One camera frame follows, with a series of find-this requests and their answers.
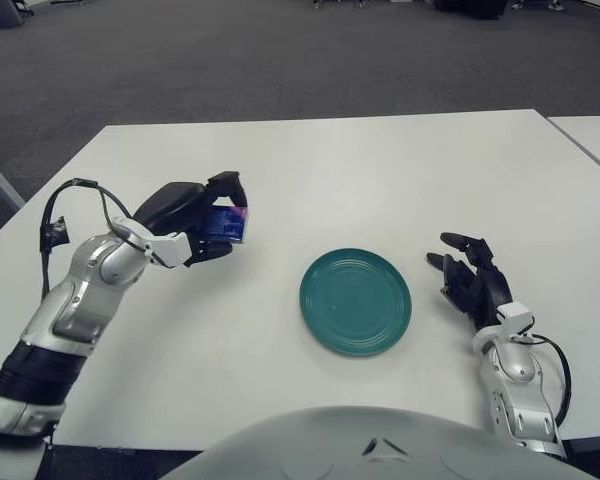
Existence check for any silver robot torso dome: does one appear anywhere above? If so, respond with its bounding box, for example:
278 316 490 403
162 404 597 480

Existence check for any black bulky background object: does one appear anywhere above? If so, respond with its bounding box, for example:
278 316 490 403
432 0 511 20

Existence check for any white neighbouring table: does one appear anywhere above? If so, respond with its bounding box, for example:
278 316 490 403
547 114 600 182

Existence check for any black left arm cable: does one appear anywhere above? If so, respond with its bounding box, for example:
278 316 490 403
39 178 155 302

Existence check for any teal round plate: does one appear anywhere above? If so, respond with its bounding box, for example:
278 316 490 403
298 246 413 358

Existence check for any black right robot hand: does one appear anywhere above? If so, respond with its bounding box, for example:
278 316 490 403
426 232 514 331

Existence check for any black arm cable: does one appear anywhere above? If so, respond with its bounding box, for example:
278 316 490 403
517 333 574 427
39 178 155 302

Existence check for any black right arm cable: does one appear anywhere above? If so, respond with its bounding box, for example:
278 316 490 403
517 333 574 427

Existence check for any blue gum box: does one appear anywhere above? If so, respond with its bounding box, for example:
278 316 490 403
202 204 250 245

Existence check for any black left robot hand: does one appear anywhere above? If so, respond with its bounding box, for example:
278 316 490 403
132 170 249 269

